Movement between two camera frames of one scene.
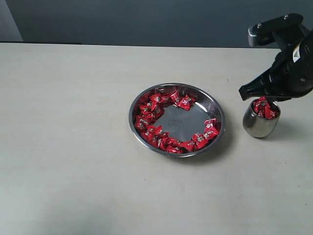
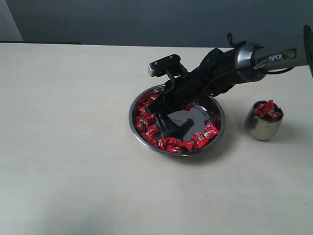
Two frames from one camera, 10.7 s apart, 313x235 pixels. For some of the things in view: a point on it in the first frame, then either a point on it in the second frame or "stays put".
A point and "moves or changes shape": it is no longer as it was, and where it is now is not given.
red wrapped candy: [142, 124] stays put
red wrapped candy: [190, 146] stays put
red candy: [268, 113] moves or changes shape
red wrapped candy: [198, 139] stays put
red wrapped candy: [210, 126] stays put
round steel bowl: [176, 119] stays put
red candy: [261, 108] moves or changes shape
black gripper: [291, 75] -> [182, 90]
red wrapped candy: [173, 149] stays put
